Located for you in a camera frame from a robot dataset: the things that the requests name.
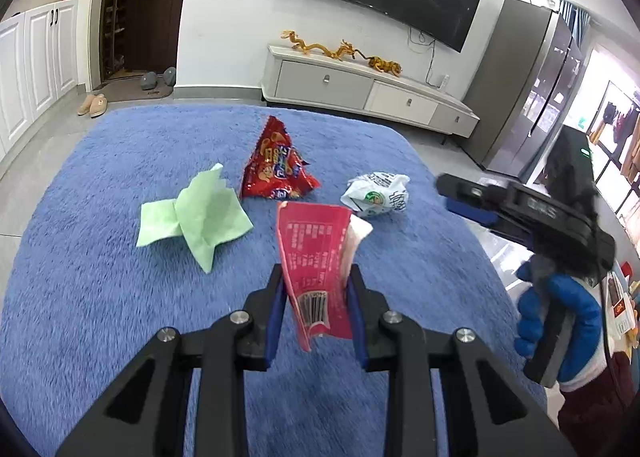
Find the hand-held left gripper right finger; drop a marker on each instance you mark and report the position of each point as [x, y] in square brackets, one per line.
[356, 322]

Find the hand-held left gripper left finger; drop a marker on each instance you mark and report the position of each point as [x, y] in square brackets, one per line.
[276, 327]

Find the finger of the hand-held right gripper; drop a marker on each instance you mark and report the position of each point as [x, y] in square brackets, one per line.
[467, 189]
[472, 213]

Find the red snack wrapper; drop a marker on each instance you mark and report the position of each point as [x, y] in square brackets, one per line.
[310, 247]

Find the person's right forearm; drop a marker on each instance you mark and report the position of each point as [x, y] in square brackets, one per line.
[595, 417]

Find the person's right hand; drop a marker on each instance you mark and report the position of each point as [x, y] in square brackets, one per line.
[582, 322]

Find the white crumpled plastic bag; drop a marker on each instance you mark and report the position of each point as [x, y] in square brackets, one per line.
[375, 197]

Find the hanging clothes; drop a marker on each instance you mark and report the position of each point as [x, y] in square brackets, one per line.
[620, 132]

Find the white power strip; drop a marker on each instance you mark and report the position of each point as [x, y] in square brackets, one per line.
[445, 82]

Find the white box red label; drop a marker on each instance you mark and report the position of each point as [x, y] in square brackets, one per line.
[620, 307]

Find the grey double-door refrigerator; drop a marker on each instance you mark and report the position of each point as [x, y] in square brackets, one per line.
[515, 87]

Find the green paper napkin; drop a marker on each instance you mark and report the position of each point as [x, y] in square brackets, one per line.
[200, 217]

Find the golden tiger figurine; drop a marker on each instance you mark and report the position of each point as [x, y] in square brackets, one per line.
[385, 66]

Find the red crumpled snack bag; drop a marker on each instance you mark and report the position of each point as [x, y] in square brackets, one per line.
[272, 167]

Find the white television cabinet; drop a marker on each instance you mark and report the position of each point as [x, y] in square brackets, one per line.
[325, 82]

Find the blue fluffy blanket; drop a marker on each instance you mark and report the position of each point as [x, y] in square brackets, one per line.
[100, 287]

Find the blue curtain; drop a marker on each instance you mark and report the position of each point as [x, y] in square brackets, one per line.
[575, 19]

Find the golden dragon figurine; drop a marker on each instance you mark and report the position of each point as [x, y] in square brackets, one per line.
[320, 48]

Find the grey slipper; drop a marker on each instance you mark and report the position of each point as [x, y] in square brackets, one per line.
[169, 76]
[149, 81]

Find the brown doormat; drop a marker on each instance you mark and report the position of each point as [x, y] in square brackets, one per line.
[125, 92]

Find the tan slipper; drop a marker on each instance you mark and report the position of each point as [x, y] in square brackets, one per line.
[85, 106]
[99, 106]

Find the wooden shoe rack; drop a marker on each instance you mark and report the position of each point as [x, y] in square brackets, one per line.
[117, 27]

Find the dark brown door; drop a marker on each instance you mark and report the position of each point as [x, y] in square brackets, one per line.
[160, 2]

